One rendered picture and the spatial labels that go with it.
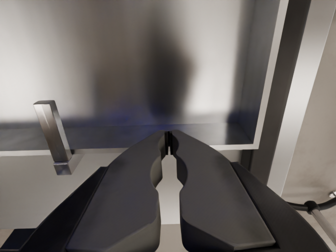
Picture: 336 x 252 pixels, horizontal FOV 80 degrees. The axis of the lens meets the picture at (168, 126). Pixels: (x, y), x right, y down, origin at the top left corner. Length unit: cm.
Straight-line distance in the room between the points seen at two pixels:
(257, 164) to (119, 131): 11
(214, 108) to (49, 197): 18
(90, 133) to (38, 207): 12
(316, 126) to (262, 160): 127
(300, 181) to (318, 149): 25
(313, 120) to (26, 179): 135
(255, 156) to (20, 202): 23
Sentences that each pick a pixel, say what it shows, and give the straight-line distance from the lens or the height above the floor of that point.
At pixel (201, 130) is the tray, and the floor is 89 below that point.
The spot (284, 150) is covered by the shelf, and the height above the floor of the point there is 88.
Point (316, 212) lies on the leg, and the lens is 163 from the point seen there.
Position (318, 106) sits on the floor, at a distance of 138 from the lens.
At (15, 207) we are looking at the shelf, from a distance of 28.
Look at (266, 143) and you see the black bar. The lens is 17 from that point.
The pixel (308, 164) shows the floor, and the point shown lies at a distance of 158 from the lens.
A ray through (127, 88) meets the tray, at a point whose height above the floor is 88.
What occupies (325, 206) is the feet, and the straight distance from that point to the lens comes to 171.
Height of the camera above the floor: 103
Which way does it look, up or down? 63 degrees down
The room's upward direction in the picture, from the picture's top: 180 degrees clockwise
